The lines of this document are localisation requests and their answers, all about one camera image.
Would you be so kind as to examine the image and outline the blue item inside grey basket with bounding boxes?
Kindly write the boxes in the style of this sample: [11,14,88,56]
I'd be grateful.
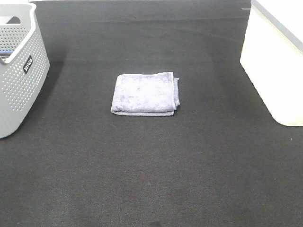
[0,51,13,59]

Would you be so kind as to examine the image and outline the lavender towel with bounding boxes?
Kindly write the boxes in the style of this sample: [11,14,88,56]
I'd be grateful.
[111,72,180,117]

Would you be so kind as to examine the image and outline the grey perforated plastic basket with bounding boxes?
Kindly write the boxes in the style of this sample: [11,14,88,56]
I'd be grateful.
[0,0,50,138]

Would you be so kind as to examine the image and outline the white plastic storage bin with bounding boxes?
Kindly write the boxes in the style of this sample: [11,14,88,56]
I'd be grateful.
[240,0,303,126]

